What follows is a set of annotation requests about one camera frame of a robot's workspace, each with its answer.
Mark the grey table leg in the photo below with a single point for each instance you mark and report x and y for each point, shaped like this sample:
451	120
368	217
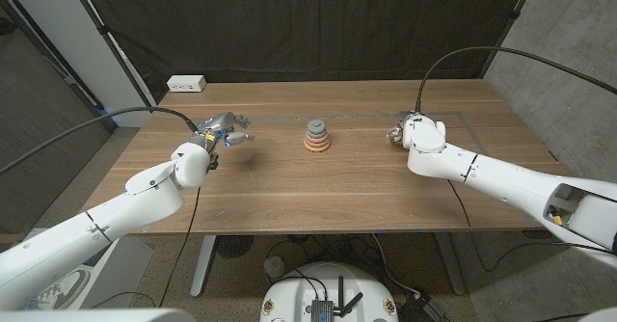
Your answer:
450	264

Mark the grey round floor object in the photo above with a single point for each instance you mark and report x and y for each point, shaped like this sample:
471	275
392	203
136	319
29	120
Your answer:
275	266

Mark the white sneaker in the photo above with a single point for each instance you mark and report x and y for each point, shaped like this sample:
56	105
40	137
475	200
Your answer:
58	290

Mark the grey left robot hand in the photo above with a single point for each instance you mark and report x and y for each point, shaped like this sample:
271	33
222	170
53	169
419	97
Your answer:
217	129

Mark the white robot torso base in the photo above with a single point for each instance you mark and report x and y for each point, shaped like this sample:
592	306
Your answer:
294	293

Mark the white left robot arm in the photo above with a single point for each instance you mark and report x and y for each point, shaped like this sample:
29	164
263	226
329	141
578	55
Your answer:
87	240

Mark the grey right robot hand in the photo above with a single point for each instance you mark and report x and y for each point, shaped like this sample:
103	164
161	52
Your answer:
400	129

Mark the black backdrop stand pole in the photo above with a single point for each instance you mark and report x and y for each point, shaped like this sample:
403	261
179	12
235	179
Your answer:
511	20
111	45

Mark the black backdrop curtain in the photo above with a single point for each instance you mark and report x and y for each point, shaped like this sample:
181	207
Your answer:
308	23

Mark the black power adapter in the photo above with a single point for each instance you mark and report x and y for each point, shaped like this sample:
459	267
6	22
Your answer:
424	310

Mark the grey antenna radio box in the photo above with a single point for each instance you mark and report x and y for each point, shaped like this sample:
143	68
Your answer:
321	310

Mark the white table leg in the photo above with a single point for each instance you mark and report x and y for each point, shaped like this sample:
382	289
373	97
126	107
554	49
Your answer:
202	269

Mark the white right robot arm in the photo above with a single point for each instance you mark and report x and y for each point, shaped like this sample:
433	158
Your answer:
506	182

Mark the small black floor fan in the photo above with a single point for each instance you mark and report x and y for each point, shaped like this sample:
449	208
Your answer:
233	246

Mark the white floor platform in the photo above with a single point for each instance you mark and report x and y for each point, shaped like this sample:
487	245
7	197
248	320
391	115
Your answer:
125	264

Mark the white power strip box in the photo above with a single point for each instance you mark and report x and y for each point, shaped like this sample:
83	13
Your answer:
185	83

